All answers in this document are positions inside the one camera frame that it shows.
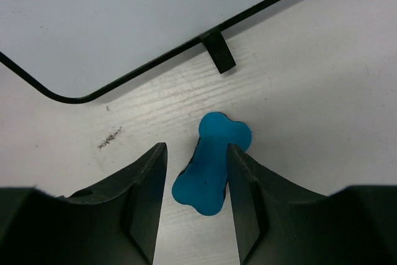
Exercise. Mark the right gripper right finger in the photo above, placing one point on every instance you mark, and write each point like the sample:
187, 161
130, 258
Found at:
279, 222

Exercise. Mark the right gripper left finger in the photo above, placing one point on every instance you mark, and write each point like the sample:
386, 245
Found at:
114, 221

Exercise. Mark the blue bone-shaped eraser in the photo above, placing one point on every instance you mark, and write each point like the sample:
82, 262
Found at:
202, 184

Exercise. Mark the white whiteboard black frame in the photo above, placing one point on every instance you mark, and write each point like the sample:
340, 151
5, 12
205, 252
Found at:
74, 51

